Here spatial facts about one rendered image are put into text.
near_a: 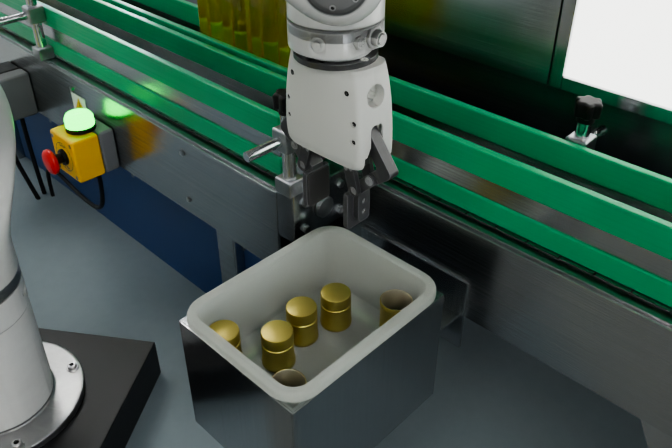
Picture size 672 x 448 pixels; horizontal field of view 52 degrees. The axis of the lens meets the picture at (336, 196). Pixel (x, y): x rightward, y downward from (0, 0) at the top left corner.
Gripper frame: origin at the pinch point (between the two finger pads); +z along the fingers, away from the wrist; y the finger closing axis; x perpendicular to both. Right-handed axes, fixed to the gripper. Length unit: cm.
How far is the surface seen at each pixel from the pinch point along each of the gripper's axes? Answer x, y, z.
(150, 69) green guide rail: -4.5, 39.4, -0.6
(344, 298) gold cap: 0.2, -1.4, 12.6
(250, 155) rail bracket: 2.6, 9.8, -1.9
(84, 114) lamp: 0, 52, 9
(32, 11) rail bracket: -3, 69, -2
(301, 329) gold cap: 5.4, -0.1, 14.4
